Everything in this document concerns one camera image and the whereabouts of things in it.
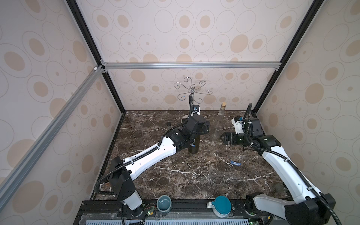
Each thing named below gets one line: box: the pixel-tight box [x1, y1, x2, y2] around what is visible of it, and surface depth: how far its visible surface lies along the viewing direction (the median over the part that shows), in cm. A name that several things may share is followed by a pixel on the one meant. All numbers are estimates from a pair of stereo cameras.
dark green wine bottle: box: [187, 135, 201, 154], surface depth 95 cm
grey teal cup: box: [156, 195, 173, 215], surface depth 73 cm
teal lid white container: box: [206, 195, 233, 218], surface depth 70 cm
